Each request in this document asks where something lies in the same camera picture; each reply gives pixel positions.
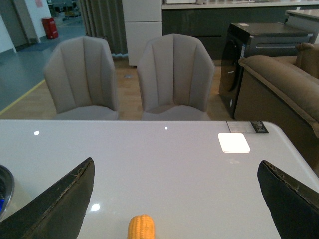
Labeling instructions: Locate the beige chair left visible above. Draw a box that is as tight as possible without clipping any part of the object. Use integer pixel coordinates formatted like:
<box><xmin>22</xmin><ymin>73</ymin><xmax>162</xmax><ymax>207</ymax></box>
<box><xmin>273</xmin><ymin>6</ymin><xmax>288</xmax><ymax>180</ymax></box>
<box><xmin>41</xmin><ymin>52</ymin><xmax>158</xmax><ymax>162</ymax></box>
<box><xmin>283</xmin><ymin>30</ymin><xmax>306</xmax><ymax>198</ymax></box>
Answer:
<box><xmin>44</xmin><ymin>36</ymin><xmax>119</xmax><ymax>120</ymax></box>

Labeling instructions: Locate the red bin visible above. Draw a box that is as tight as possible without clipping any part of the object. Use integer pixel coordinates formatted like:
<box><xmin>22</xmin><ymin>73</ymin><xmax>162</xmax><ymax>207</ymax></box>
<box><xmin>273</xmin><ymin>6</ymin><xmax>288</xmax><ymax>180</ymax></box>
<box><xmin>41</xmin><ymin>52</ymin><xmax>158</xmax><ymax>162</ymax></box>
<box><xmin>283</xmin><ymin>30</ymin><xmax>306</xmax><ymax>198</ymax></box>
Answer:
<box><xmin>41</xmin><ymin>17</ymin><xmax>59</xmax><ymax>39</ymax></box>

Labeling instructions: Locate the table label sticker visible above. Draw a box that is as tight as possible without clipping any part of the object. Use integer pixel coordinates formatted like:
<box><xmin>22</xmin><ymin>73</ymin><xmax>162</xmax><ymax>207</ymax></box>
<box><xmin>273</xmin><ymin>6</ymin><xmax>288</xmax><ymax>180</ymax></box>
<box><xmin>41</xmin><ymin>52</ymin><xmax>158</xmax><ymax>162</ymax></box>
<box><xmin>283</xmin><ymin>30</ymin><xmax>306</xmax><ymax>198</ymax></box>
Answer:
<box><xmin>226</xmin><ymin>121</ymin><xmax>269</xmax><ymax>134</ymax></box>

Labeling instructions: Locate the steel pot with beige handles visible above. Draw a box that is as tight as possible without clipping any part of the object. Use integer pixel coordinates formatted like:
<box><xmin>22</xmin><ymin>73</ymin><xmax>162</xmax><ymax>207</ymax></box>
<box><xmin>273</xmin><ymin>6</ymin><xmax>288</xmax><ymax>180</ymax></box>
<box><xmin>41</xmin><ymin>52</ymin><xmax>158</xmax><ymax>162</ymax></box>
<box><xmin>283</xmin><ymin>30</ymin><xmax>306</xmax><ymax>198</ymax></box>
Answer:
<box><xmin>0</xmin><ymin>165</ymin><xmax>15</xmax><ymax>220</ymax></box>

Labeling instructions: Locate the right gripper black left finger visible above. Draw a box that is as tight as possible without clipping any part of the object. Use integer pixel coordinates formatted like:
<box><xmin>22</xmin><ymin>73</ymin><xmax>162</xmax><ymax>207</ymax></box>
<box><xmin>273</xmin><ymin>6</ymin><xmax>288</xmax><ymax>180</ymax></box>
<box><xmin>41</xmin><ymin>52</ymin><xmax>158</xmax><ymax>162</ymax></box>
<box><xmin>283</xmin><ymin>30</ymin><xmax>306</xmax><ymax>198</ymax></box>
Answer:
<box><xmin>0</xmin><ymin>158</ymin><xmax>95</xmax><ymax>239</ymax></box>

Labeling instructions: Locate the dark kitchen counter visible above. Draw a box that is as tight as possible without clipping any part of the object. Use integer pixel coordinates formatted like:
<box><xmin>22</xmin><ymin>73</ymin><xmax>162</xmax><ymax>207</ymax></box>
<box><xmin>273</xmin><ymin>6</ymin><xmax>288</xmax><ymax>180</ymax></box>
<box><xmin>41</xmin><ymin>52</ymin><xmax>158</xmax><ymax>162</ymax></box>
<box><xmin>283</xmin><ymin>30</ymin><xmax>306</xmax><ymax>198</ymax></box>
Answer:
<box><xmin>162</xmin><ymin>0</ymin><xmax>319</xmax><ymax>65</ymax></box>

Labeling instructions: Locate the white pillar cabinet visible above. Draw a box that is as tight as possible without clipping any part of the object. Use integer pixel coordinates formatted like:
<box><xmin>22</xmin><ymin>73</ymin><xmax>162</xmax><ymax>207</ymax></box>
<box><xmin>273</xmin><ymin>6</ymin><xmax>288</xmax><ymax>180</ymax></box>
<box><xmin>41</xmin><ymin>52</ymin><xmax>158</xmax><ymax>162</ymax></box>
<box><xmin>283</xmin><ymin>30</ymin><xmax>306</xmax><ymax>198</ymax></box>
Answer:
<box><xmin>122</xmin><ymin>0</ymin><xmax>162</xmax><ymax>66</ymax></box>

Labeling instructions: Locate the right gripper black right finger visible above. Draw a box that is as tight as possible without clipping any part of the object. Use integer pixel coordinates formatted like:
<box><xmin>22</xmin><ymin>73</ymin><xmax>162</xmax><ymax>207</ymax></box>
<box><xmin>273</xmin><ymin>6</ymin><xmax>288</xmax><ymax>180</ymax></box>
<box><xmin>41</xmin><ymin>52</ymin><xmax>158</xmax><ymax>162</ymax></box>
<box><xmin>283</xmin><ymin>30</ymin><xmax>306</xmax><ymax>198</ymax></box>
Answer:
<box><xmin>257</xmin><ymin>160</ymin><xmax>319</xmax><ymax>239</ymax></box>

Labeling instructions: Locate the beige chair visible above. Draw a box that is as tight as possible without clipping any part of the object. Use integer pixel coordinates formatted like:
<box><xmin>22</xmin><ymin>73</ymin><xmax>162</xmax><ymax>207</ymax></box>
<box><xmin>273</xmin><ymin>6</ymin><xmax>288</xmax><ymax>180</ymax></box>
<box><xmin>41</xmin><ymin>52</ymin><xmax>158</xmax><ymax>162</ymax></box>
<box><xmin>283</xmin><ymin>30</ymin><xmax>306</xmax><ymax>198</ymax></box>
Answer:
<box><xmin>44</xmin><ymin>36</ymin><xmax>119</xmax><ymax>120</ymax></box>
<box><xmin>137</xmin><ymin>34</ymin><xmax>215</xmax><ymax>121</ymax></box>

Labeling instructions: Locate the yellow corn cob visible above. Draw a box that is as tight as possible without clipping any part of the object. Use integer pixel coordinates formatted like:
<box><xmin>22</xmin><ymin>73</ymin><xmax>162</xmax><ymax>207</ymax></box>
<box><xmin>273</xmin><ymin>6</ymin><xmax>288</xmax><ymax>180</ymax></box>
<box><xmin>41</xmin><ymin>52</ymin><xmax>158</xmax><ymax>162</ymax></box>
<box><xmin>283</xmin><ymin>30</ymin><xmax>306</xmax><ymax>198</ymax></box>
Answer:
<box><xmin>127</xmin><ymin>214</ymin><xmax>155</xmax><ymax>239</ymax></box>

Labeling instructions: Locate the brown sofa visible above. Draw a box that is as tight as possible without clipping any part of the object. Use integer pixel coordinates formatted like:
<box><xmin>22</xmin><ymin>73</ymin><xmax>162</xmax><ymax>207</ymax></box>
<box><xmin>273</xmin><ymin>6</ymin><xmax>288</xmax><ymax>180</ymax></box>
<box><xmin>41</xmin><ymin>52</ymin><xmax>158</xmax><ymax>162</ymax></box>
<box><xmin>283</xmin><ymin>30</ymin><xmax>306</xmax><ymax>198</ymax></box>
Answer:
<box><xmin>235</xmin><ymin>43</ymin><xmax>319</xmax><ymax>174</ymax></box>

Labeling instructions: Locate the beige chair right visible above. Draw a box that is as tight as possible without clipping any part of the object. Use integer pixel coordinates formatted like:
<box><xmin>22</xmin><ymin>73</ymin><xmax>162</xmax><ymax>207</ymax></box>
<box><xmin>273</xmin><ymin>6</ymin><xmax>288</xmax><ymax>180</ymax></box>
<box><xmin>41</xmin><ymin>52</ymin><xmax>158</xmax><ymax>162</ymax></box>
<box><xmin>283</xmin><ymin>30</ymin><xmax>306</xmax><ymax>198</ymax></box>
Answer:
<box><xmin>137</xmin><ymin>34</ymin><xmax>215</xmax><ymax>121</ymax></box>

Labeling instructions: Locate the black washing machine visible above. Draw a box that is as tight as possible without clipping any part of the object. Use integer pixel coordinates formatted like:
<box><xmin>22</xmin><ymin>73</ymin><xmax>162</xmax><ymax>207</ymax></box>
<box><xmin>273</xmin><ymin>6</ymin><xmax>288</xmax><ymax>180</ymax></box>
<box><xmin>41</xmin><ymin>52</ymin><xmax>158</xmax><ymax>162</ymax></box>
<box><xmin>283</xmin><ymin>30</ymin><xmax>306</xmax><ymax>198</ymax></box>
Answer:
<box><xmin>219</xmin><ymin>22</ymin><xmax>313</xmax><ymax>118</ymax></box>

